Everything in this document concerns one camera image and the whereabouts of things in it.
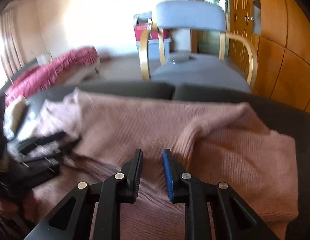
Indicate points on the grey chair with wooden arms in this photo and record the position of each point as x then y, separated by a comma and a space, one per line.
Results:
202, 69

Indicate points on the smartphone on chair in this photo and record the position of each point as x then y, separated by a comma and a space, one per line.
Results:
179, 58

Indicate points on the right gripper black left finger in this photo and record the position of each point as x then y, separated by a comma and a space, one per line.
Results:
93, 211

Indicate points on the wooden wardrobe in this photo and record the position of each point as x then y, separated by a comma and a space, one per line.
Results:
284, 54

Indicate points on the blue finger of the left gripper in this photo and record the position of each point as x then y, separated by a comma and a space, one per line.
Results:
50, 150

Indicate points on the grey plastic bin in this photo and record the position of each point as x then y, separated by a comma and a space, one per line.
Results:
153, 48

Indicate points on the pink knit sweater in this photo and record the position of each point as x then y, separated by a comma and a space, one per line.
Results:
214, 142

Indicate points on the pink ruffled bedding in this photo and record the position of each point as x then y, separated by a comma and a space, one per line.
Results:
43, 77

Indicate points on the striped curtain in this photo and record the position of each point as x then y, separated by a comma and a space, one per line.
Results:
10, 54

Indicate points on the person's hand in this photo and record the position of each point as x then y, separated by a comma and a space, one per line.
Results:
7, 208

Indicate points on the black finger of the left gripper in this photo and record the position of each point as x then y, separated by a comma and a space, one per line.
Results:
26, 146

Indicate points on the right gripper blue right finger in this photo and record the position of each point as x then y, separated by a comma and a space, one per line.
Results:
212, 211

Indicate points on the white knit folded garment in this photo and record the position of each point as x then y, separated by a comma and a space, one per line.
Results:
13, 115

